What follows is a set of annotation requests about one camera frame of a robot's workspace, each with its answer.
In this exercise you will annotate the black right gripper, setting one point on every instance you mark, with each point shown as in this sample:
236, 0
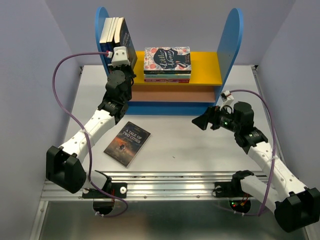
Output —
211, 115

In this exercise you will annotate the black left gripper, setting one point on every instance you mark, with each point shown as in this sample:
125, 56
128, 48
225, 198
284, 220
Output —
128, 68

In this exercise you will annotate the Three Days to See book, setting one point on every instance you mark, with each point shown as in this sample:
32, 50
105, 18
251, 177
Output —
115, 36

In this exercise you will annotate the Jane Eyre blue book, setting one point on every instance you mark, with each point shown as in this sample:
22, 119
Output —
104, 42

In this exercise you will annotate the Animal Farm blue book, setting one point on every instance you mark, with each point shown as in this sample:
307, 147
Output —
111, 31

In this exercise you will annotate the Nineteen Eighty-Four dark book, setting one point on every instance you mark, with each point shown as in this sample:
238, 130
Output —
125, 40

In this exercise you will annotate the Tale of Two Cities book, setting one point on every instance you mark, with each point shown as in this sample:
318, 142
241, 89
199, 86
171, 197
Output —
127, 144

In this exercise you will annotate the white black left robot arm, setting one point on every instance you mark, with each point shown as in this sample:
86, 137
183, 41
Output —
64, 163

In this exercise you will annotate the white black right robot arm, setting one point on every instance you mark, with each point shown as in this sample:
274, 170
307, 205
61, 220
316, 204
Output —
293, 204

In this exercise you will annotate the pink red spine book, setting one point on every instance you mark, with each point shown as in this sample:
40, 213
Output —
158, 80

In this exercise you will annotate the blue yellow wooden bookshelf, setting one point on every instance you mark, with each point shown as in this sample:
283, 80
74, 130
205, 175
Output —
210, 70

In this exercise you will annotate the teal spine book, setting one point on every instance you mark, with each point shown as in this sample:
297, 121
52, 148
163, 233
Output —
175, 75

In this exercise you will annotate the Little Women floral book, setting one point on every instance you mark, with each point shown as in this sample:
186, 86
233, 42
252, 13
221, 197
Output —
167, 60

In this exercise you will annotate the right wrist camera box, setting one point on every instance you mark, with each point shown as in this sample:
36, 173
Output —
227, 98

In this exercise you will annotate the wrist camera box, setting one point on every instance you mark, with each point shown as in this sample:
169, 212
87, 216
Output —
227, 98
118, 57

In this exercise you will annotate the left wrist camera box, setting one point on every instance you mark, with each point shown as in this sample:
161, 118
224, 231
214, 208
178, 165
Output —
118, 57

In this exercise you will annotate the aluminium mounting rail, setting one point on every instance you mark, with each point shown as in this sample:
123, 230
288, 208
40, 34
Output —
170, 185

